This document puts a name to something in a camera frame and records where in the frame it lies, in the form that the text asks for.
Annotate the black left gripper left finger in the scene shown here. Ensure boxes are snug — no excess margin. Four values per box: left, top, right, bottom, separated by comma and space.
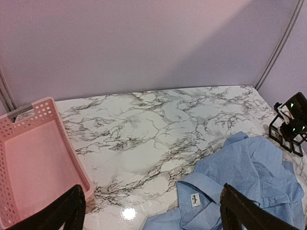
9, 184, 86, 230

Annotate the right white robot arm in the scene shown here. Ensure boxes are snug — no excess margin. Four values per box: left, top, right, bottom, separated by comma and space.
274, 92, 307, 142

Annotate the aluminium post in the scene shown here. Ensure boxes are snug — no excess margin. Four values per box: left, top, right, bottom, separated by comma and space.
0, 70, 17, 112
254, 0, 306, 91

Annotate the pink plastic basket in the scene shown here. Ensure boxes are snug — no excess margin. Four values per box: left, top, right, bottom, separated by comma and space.
0, 97, 94, 230

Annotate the black frame box middle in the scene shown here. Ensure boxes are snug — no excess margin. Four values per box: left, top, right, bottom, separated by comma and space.
280, 137, 297, 153

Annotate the black frame box left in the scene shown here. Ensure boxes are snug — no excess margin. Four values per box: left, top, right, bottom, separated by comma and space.
269, 115, 287, 148

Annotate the left aluminium post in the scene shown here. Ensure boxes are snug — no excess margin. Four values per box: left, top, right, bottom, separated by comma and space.
0, 70, 17, 112

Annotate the black frame box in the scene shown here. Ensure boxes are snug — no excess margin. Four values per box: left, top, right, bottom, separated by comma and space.
269, 115, 287, 148
291, 135, 307, 157
280, 137, 297, 153

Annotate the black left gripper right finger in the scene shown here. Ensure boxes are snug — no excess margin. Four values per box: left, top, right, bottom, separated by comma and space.
220, 184, 296, 230

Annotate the blue shirt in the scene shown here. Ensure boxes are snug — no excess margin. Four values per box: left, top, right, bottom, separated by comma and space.
144, 132, 305, 230

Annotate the right aluminium post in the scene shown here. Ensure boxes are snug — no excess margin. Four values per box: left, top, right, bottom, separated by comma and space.
254, 0, 306, 91

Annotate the black frame box right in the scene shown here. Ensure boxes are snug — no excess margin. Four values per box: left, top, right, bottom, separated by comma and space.
291, 135, 307, 157

